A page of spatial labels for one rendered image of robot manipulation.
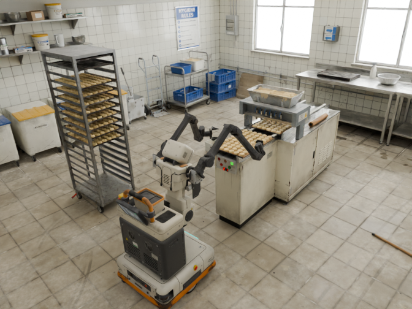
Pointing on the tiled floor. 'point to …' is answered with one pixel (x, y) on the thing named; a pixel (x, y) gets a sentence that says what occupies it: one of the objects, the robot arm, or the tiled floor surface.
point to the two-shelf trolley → (184, 86)
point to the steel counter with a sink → (370, 84)
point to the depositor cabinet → (303, 156)
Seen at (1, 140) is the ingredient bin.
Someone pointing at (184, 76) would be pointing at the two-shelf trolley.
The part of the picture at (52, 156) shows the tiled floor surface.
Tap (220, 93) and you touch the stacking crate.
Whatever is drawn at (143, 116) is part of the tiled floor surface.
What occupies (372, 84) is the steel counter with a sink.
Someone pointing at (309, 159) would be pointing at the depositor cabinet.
